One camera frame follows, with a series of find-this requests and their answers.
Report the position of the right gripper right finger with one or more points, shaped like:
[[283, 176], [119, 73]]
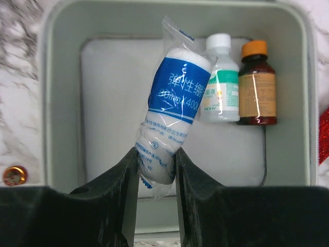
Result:
[[211, 214]]

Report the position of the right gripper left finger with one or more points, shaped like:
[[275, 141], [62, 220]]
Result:
[[100, 213]]

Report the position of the small round copper tin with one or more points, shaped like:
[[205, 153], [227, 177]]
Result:
[[15, 175]]

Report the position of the white disinfectant bottle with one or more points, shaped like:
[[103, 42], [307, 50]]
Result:
[[220, 102]]

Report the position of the brown medicine bottle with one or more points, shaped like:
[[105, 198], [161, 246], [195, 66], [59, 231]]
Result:
[[257, 86]]

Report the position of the blue white bandage roll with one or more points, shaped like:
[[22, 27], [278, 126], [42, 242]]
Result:
[[177, 89]]

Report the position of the grey medicine kit box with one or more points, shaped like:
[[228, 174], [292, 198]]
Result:
[[97, 62]]

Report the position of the red glitter microphone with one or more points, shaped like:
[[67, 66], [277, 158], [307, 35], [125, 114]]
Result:
[[323, 136]]

